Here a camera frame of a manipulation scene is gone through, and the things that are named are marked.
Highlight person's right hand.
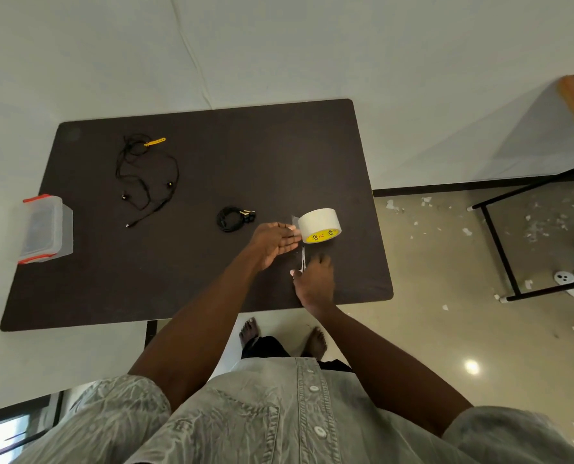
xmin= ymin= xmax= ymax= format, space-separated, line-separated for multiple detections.
xmin=290 ymin=253 xmax=336 ymax=315

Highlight person's left hand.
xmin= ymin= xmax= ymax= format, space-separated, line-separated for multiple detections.
xmin=248 ymin=222 xmax=302 ymax=271

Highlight white tape roll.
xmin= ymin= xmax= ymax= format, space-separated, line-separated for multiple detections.
xmin=298 ymin=208 xmax=344 ymax=245

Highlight person's left forearm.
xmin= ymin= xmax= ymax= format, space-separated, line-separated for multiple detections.
xmin=128 ymin=245 xmax=268 ymax=411

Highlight person's right forearm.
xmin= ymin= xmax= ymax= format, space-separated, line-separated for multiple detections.
xmin=310 ymin=303 xmax=476 ymax=438

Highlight person's right foot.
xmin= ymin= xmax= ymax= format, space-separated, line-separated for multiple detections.
xmin=300 ymin=326 xmax=329 ymax=361

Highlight person's foot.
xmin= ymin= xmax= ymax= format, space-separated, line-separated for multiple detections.
xmin=300 ymin=326 xmax=329 ymax=361
xmin=239 ymin=317 xmax=260 ymax=352

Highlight person's left foot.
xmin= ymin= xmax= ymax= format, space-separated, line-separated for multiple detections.
xmin=239 ymin=317 xmax=260 ymax=352

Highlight black trousers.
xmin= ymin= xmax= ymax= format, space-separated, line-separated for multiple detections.
xmin=241 ymin=335 xmax=354 ymax=373

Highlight grey denim shirt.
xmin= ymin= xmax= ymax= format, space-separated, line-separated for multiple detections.
xmin=5 ymin=356 xmax=574 ymax=464

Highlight clear container with red clips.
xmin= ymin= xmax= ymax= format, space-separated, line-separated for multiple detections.
xmin=17 ymin=194 xmax=74 ymax=265

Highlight scattered white paper scraps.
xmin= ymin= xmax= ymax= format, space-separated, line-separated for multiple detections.
xmin=385 ymin=194 xmax=574 ymax=430

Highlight coiled black cable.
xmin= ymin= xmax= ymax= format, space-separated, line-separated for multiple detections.
xmin=216 ymin=206 xmax=258 ymax=234

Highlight black earphones cable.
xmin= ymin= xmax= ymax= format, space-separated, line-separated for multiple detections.
xmin=115 ymin=134 xmax=180 ymax=229

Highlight black metal frame table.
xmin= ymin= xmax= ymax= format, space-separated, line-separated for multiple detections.
xmin=466 ymin=73 xmax=574 ymax=304

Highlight window frame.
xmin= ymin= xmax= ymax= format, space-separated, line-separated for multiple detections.
xmin=0 ymin=390 xmax=66 ymax=464

